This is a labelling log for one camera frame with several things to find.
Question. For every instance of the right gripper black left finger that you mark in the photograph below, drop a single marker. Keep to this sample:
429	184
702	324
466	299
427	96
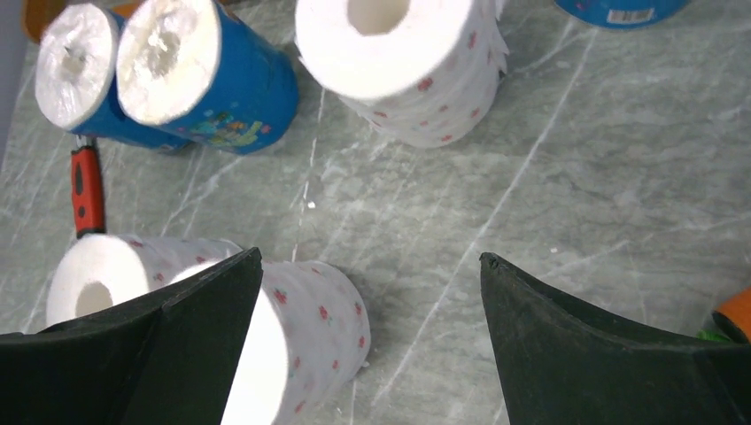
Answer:
167	357

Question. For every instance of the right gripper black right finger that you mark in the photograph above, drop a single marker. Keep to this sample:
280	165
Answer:
562	360

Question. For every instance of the red handled tool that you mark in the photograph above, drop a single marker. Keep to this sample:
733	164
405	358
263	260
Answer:
87	188

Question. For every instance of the green and white pipe fitting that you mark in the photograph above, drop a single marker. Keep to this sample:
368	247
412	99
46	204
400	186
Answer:
710	335

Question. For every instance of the white roll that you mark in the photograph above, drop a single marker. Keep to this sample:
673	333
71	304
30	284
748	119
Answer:
309	335
424	72
102	270

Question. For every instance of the blue roll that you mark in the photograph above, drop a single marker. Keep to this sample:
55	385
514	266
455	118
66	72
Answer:
195	70
75	80
621	14

